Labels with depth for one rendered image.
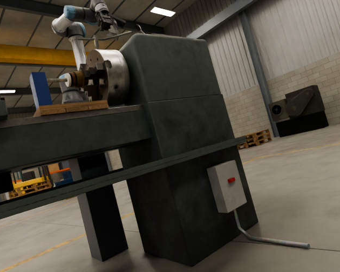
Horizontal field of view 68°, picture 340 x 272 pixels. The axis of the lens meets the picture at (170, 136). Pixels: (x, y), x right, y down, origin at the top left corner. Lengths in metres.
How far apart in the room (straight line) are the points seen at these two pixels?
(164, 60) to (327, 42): 10.02
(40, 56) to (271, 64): 10.07
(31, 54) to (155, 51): 11.65
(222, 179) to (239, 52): 11.28
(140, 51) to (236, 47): 11.39
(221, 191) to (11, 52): 11.94
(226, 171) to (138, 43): 0.86
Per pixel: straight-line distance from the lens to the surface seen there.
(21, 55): 12.83
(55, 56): 13.31
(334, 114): 11.05
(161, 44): 1.53
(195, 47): 1.70
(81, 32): 2.19
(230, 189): 1.49
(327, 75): 11.07
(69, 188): 1.01
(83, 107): 1.21
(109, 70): 1.35
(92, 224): 1.86
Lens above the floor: 0.59
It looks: 3 degrees up
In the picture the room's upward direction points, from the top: 15 degrees counter-clockwise
